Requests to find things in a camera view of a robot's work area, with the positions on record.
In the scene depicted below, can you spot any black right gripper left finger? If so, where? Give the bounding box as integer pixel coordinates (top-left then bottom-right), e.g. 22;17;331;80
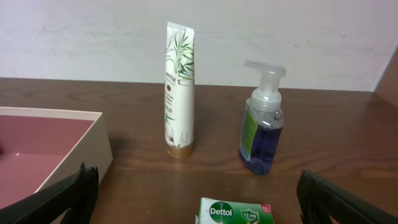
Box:
1;164;99;224

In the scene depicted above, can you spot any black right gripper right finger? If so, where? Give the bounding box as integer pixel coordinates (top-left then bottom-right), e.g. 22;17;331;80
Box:
296;170;397;224

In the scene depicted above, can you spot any cream box with pink inside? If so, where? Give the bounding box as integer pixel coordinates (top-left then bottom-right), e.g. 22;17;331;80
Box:
1;107;113;209

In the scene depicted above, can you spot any clear blue soap pump bottle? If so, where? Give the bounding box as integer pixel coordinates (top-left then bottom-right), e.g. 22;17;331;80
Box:
239;60;286;175

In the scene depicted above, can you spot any green Dettol soap box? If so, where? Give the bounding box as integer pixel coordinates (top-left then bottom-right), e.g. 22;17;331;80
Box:
195;197;275;224

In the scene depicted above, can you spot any white Pantene tube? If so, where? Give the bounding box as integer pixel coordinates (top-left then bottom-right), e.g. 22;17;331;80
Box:
164;22;195;159

